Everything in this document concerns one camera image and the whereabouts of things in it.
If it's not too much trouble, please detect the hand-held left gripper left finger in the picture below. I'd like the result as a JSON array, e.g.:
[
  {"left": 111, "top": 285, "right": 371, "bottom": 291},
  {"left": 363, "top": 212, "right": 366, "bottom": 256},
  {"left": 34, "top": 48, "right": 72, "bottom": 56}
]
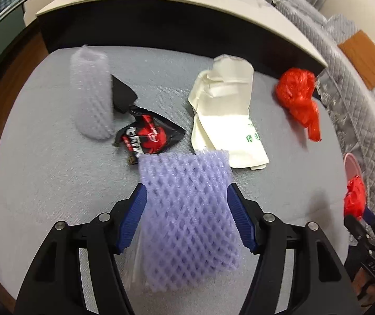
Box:
[{"left": 13, "top": 182, "right": 149, "bottom": 315}]

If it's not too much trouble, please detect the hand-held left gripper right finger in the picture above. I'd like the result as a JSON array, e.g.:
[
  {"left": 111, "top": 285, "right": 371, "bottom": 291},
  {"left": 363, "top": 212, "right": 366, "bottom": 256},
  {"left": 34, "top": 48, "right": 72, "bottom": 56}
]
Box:
[{"left": 227, "top": 182, "right": 363, "bottom": 315}]

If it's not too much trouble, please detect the small red plastic bag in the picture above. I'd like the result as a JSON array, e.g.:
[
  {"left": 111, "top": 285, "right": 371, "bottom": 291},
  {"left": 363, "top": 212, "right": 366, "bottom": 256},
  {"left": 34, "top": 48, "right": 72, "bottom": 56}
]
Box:
[{"left": 343, "top": 175, "right": 367, "bottom": 220}]

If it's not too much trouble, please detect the pink plastic bin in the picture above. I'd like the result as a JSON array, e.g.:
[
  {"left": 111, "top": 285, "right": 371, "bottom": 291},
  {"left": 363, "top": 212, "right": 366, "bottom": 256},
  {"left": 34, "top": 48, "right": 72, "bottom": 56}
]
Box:
[{"left": 342, "top": 153, "right": 363, "bottom": 187}]

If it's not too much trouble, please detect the purple foam net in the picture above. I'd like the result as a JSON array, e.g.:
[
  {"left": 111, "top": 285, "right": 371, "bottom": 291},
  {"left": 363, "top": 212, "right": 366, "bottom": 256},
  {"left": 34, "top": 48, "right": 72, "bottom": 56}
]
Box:
[{"left": 138, "top": 149, "right": 242, "bottom": 292}]

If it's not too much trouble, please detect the black snack wrapper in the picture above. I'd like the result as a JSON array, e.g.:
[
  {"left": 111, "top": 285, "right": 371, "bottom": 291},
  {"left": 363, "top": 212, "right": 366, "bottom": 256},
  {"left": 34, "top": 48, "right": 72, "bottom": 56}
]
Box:
[{"left": 111, "top": 105, "right": 187, "bottom": 166}]

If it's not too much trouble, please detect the cream paper bag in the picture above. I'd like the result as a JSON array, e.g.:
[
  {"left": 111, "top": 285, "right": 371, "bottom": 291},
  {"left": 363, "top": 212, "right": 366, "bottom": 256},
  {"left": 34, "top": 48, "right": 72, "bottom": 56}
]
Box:
[{"left": 187, "top": 54, "right": 270, "bottom": 171}]

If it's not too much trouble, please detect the black paper scrap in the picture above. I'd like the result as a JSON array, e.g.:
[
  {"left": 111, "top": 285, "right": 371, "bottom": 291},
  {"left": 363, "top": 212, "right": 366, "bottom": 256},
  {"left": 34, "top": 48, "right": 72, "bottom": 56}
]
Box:
[{"left": 110, "top": 74, "right": 139, "bottom": 114}]

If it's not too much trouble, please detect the white foam net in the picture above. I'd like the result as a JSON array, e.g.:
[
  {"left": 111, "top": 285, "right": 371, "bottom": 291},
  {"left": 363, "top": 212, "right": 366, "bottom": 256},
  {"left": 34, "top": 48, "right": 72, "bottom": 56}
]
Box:
[{"left": 70, "top": 45, "right": 116, "bottom": 141}]

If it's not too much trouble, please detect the large red plastic bag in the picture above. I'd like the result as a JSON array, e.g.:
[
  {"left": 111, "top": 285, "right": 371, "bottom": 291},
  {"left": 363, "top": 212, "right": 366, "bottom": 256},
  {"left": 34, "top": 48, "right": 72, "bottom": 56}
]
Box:
[{"left": 275, "top": 67, "right": 322, "bottom": 142}]

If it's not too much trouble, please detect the grey quilted sofa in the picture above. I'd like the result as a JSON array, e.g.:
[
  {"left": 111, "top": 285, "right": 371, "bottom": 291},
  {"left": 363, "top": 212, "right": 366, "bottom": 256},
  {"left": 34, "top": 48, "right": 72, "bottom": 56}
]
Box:
[{"left": 266, "top": 0, "right": 375, "bottom": 233}]

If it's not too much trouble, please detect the orange square cushion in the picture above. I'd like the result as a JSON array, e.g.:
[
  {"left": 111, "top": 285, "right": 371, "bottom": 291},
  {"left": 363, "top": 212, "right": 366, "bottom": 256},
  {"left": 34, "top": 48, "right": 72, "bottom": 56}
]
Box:
[{"left": 338, "top": 29, "right": 375, "bottom": 91}]

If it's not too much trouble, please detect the white coffee table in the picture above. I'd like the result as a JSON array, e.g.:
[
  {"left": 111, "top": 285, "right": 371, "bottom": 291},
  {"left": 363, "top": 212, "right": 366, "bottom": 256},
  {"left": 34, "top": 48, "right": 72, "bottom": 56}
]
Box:
[{"left": 36, "top": 0, "right": 327, "bottom": 76}]

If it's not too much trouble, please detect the television cabinet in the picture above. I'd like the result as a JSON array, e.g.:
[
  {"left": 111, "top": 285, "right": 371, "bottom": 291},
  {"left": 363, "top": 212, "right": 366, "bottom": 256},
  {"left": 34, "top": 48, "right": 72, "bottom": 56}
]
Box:
[{"left": 0, "top": 0, "right": 70, "bottom": 82}]

